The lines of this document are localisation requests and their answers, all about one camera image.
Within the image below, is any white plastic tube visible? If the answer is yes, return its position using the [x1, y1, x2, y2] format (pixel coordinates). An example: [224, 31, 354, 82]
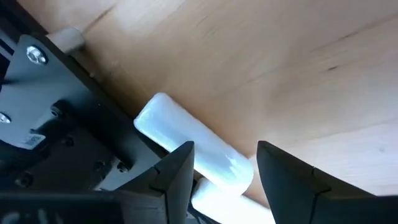
[133, 92, 254, 196]

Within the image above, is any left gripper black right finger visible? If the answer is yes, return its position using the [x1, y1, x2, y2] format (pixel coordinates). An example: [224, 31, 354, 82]
[256, 140, 398, 224]

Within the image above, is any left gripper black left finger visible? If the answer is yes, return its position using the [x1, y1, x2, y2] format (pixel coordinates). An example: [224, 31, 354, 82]
[114, 141, 196, 224]

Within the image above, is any grey metal base plate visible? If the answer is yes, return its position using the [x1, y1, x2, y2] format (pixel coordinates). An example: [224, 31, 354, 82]
[0, 33, 162, 192]

